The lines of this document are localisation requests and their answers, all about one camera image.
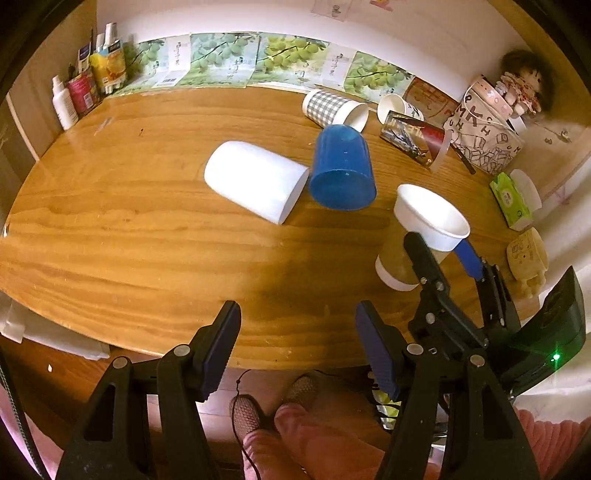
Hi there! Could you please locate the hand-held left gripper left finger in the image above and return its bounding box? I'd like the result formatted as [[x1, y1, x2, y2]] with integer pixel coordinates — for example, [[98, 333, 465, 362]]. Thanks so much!
[[55, 300, 243, 480]]

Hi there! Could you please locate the large white cup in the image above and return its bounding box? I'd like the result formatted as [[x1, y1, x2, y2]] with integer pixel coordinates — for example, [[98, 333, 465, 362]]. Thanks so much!
[[204, 141, 310, 225]]

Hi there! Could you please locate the person's leg in pink trousers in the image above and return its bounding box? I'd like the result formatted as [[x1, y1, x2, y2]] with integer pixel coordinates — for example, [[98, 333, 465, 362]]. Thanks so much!
[[242, 401, 445, 480]]

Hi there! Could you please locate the blue plastic cup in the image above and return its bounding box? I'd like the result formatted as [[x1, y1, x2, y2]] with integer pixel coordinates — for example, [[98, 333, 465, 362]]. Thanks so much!
[[308, 124, 378, 212]]

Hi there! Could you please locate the green plum print box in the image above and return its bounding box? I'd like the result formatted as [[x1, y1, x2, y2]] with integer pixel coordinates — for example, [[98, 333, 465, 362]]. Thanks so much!
[[177, 31, 260, 89], [248, 33, 357, 91], [115, 35, 193, 94], [344, 50, 415, 100]]

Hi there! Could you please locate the small white paper cup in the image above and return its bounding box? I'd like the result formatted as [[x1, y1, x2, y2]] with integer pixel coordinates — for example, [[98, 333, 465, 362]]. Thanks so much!
[[394, 184, 471, 253]]

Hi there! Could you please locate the mesh slipper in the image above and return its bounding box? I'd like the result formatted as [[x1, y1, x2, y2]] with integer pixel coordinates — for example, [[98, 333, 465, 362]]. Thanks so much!
[[283, 374, 321, 408], [229, 394, 269, 440]]

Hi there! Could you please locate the dark-haired doll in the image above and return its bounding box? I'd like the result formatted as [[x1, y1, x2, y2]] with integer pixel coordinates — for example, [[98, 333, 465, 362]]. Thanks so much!
[[495, 50, 556, 117]]

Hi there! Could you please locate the black cable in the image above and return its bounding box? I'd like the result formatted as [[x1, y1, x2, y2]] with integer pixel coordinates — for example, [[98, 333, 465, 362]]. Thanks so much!
[[0, 348, 49, 480]]

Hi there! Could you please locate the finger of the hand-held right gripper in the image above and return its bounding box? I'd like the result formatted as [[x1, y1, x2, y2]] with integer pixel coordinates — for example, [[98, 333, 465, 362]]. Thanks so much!
[[403, 232, 490, 366], [454, 239, 523, 334]]

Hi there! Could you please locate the green tissue packet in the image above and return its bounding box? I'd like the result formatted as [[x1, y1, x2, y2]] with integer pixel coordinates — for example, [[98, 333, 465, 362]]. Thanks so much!
[[489, 172, 534, 230]]

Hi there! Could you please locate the white spray bottle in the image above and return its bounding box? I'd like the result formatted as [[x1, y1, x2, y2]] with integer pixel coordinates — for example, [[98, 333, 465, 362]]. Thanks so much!
[[95, 22, 122, 52]]

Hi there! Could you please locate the white paper cup with print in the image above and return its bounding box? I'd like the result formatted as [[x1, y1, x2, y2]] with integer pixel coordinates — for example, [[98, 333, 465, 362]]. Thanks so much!
[[377, 93, 425, 124]]

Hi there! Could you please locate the thin black cord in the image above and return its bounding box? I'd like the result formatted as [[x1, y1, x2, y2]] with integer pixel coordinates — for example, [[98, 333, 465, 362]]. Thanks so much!
[[233, 368, 260, 480]]

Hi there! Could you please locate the white plastic container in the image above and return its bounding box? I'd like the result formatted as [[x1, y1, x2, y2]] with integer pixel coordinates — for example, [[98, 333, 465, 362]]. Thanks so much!
[[509, 168, 544, 212]]

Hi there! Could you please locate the tan cup with white band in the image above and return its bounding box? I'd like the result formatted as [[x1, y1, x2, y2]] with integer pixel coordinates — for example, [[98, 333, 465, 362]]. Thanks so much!
[[375, 229, 455, 292]]

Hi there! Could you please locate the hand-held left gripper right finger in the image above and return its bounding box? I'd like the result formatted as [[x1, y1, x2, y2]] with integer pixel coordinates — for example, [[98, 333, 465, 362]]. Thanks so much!
[[355, 300, 542, 480]]

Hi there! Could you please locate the pink dotted belt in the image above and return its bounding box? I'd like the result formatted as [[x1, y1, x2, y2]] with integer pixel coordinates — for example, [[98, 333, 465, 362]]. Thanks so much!
[[475, 74, 514, 117]]

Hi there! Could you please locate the yellow packet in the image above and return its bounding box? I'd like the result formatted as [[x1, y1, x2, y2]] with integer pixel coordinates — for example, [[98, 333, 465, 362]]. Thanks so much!
[[89, 42, 128, 96]]

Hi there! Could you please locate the dark picture-printed cup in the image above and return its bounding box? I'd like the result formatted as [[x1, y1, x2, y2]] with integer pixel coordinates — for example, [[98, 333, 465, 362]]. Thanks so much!
[[379, 111, 451, 173]]

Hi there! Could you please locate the red label can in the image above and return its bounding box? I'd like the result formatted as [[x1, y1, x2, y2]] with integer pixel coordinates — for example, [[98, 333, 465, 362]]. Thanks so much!
[[66, 70, 99, 117]]

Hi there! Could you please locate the letter-printed fabric bag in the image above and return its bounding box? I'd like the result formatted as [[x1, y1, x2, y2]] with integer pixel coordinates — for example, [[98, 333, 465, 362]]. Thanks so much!
[[443, 80, 525, 175]]

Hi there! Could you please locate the grey checkered cup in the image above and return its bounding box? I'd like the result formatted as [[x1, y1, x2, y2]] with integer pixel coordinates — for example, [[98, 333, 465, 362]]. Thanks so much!
[[302, 89, 369, 134]]

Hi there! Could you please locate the red-brown flat box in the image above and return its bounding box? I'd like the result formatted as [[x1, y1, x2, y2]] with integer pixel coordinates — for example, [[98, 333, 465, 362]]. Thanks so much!
[[403, 76, 456, 121]]

